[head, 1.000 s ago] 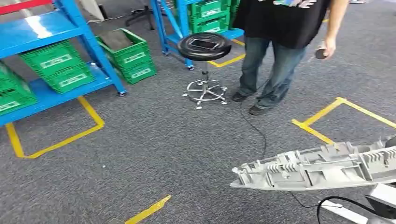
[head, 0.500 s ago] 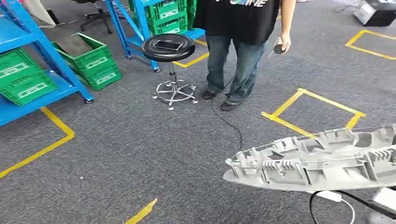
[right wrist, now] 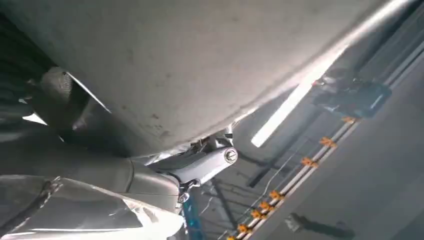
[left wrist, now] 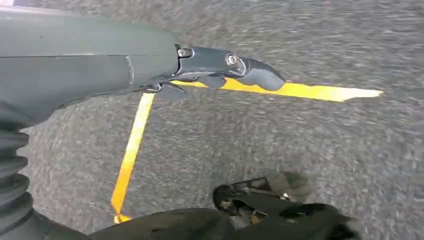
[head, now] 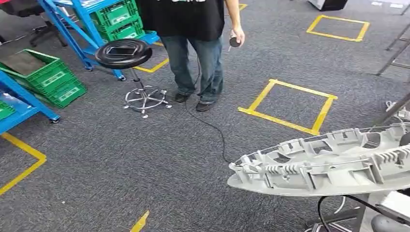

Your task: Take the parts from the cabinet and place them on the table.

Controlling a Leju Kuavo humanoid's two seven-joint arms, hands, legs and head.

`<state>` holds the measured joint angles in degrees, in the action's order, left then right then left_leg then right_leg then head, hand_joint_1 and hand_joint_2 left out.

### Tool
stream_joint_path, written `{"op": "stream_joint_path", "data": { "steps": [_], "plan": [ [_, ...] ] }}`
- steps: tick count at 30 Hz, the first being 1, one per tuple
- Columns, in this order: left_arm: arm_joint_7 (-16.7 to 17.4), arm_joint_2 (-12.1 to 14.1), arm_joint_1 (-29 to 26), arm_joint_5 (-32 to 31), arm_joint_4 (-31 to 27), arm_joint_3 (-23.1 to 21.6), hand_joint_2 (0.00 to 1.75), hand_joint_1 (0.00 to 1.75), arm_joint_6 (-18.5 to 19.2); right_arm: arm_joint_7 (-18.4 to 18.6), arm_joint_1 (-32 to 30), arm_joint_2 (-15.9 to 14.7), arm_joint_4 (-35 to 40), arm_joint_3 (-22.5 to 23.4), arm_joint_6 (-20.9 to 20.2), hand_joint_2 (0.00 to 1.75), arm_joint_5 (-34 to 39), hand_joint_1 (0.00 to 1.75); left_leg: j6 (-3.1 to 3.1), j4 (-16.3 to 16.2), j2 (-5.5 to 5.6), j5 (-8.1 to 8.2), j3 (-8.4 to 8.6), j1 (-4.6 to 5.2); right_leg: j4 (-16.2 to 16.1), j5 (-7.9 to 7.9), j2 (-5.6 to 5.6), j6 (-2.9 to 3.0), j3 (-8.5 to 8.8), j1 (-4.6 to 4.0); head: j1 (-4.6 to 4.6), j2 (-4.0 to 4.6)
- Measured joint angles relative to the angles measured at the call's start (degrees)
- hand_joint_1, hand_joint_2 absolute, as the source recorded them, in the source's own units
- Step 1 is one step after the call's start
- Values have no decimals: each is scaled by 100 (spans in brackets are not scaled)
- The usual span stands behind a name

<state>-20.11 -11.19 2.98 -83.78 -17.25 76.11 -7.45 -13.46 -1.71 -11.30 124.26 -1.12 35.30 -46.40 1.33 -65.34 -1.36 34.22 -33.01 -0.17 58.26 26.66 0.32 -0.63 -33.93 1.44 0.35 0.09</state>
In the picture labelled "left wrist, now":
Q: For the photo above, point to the black robot left foot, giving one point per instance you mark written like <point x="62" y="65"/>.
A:
<point x="275" y="188"/>

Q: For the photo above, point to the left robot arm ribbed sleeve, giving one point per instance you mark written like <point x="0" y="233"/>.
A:
<point x="13" y="172"/>

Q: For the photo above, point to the yellow floor tape marker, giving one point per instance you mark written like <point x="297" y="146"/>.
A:
<point x="132" y="149"/>

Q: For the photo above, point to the black robot leg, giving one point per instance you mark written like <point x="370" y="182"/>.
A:
<point x="185" y="225"/>

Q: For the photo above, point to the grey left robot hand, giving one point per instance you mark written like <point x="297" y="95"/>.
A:
<point x="82" y="66"/>

